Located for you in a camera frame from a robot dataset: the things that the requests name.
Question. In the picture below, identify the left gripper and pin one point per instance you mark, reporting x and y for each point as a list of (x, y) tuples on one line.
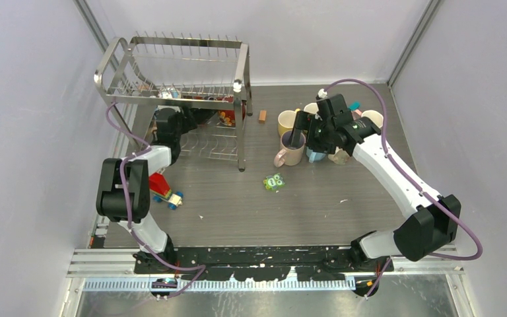
[(188, 122)]

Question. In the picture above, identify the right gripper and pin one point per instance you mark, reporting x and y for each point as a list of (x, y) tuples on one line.
[(302, 121)]

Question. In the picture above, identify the lime green mug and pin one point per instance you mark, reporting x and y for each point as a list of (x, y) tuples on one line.
[(311, 108)]

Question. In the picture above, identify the yellow cup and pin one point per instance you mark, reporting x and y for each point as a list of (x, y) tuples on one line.
[(286, 120)]

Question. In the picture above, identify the light blue mug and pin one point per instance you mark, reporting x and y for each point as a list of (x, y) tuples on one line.
[(314, 156)]

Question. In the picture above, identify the pale pink marbled mug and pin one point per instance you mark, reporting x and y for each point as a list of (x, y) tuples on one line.
[(287, 155)]

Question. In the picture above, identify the beige patterned mug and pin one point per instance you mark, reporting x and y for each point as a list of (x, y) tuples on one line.
[(339, 157)]

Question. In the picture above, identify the pink faceted mug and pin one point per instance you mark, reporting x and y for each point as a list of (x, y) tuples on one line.
[(376, 117)]

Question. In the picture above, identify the black cup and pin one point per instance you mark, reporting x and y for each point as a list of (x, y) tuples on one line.
[(202, 116)]

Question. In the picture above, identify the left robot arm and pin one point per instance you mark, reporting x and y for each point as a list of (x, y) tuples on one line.
[(124, 195)]

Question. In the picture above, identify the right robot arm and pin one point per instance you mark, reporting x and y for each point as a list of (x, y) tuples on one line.
[(430, 218)]

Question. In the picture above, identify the steel two-tier dish rack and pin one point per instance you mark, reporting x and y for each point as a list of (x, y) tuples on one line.
[(203, 73)]

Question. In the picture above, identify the small wooden block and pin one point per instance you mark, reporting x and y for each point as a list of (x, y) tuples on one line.
[(262, 116)]

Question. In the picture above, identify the small teal block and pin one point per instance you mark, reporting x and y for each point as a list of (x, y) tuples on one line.
[(354, 107)]

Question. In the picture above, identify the colourful brick toy car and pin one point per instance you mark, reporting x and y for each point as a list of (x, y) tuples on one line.
[(161, 191)]

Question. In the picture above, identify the green owl toy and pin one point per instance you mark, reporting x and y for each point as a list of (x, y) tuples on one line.
[(273, 182)]

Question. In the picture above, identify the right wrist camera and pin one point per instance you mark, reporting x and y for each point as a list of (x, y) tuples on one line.
[(322, 93)]

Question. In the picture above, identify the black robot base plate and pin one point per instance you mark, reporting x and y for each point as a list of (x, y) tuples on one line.
[(260, 263)]

